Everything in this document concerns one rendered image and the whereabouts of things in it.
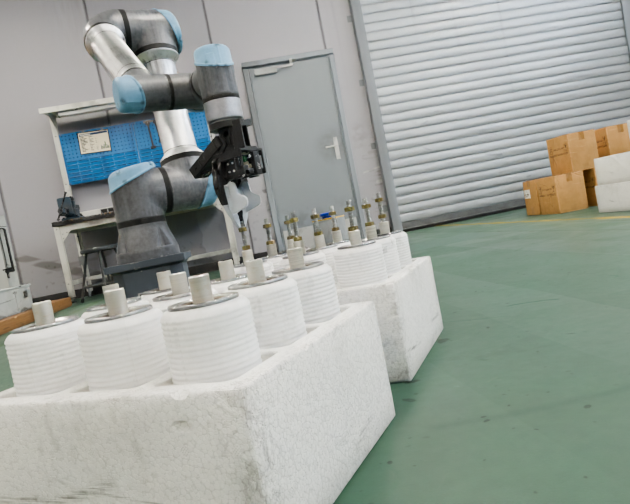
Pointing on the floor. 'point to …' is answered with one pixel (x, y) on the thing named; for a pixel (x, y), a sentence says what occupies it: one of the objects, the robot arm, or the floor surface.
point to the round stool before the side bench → (100, 266)
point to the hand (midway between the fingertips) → (237, 221)
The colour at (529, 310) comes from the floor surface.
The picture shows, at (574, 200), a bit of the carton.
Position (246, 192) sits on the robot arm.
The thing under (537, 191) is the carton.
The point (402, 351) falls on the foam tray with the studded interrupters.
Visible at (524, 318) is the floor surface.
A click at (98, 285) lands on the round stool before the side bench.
